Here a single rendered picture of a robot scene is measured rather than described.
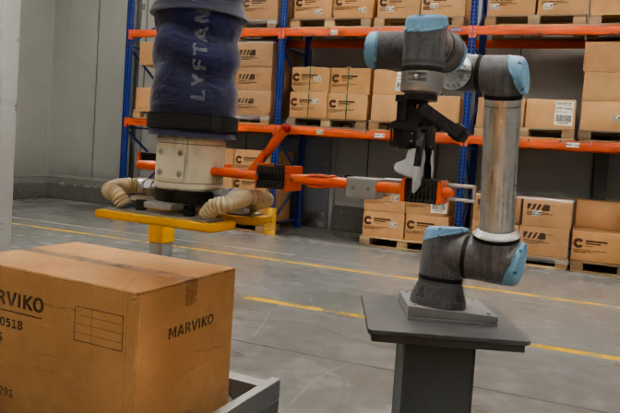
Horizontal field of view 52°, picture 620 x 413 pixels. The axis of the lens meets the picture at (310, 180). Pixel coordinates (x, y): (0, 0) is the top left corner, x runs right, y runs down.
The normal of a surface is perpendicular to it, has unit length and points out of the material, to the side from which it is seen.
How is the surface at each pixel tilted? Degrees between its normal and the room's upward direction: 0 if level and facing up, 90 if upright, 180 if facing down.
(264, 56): 93
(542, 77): 90
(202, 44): 73
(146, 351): 90
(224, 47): 69
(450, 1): 89
